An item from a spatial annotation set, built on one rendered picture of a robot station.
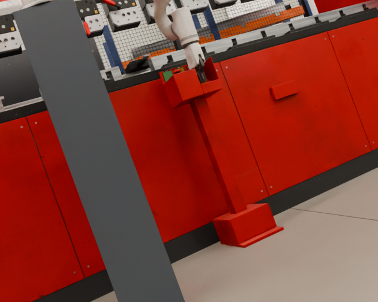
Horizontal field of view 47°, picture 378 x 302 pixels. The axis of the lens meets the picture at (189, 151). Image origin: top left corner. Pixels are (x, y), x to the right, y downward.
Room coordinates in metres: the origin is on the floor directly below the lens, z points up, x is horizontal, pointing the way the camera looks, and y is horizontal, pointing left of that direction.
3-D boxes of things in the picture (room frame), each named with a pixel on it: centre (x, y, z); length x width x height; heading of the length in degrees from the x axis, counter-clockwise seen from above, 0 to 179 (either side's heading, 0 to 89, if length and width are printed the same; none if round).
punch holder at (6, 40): (1.99, 0.63, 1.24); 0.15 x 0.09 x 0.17; 112
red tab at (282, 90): (2.32, -0.59, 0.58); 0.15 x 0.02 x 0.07; 112
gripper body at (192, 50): (1.95, -0.17, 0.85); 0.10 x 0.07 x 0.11; 20
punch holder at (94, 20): (2.14, 0.26, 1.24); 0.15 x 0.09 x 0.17; 112
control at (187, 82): (1.96, -0.12, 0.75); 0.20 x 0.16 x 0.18; 110
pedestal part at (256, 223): (1.94, -0.13, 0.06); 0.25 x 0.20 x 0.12; 20
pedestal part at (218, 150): (1.96, -0.12, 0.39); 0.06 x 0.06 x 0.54; 20
